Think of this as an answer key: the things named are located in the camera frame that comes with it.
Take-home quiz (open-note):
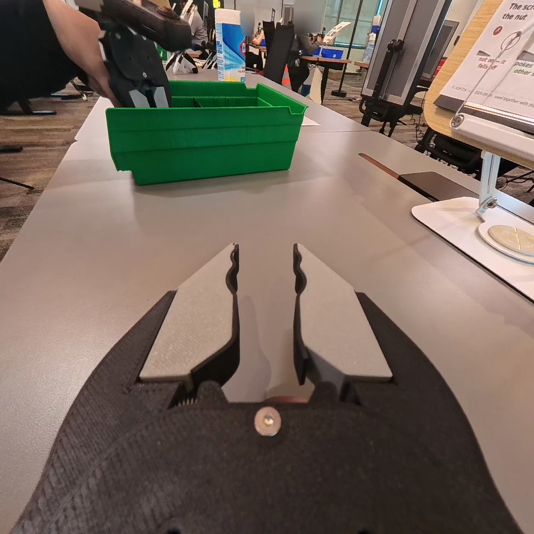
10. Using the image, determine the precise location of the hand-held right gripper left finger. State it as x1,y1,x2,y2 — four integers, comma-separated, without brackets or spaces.
139,243,241,386

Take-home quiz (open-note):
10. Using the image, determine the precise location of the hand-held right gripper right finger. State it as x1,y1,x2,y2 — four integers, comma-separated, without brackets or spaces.
292,244,394,385

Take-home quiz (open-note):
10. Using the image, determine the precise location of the green plastic bin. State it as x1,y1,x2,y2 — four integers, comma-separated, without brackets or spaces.
105,80,308,186

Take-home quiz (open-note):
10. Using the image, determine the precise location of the person's left forearm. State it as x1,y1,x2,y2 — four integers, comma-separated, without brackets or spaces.
0,0,103,109

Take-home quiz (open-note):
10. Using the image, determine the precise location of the grey desk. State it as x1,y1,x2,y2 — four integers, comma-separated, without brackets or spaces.
0,69,534,534

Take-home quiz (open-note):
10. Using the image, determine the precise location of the person's left hand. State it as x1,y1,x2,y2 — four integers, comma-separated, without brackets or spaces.
70,39,122,107

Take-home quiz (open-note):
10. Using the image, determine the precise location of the blue white wipes canister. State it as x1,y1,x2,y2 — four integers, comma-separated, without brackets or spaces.
214,8,247,83

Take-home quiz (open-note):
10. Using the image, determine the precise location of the black office chair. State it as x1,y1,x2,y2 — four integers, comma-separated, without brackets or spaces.
263,22,295,86
417,127,534,180

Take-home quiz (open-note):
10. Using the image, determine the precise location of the white document stand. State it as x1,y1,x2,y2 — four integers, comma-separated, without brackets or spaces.
411,0,534,303

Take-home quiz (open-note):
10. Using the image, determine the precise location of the wooden top table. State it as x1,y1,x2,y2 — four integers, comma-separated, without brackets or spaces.
300,56,352,94

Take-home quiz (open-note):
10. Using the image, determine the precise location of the dark flat panel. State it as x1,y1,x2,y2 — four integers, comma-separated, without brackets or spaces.
397,171,480,202

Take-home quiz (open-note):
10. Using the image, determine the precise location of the round pale disc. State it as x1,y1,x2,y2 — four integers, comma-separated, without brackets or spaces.
478,224,534,264

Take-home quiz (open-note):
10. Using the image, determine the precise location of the grey panel on black stand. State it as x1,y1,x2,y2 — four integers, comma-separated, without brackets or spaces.
360,0,454,138

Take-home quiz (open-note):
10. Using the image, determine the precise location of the instruction sheet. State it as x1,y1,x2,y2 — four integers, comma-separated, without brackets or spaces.
434,0,534,123

